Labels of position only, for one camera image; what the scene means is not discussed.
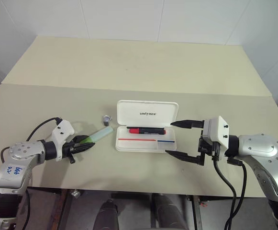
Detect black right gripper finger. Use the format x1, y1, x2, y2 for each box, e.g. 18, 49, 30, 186
170, 118, 205, 130
165, 149, 205, 167

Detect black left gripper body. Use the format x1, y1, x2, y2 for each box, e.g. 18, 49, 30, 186
62, 135, 82, 165

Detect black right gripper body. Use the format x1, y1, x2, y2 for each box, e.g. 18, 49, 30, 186
198, 130, 221, 161

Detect green marker with translucent cap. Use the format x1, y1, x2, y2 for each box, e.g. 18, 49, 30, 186
79, 126, 115, 145

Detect red and black marker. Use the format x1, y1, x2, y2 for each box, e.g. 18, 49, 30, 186
128, 127, 167, 136

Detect white Unitree pencil case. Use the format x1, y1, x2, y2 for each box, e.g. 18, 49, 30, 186
115, 100, 180, 153

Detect dark rounded shape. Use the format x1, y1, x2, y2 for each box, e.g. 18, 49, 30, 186
100, 198, 119, 230
152, 193, 186, 230

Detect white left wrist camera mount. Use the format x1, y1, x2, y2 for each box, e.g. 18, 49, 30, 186
51, 119, 76, 161

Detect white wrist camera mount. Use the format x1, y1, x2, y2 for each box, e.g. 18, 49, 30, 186
201, 115, 231, 161
51, 119, 76, 161

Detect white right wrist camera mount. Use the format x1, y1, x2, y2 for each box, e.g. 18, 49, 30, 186
201, 115, 231, 161

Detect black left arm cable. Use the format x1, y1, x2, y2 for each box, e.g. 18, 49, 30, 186
25, 116, 62, 142

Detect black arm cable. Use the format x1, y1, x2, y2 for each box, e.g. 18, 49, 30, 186
214, 157, 237, 230
25, 116, 62, 142
227, 158, 247, 230

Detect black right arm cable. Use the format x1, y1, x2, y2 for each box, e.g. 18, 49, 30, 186
214, 157, 237, 230
227, 158, 247, 230

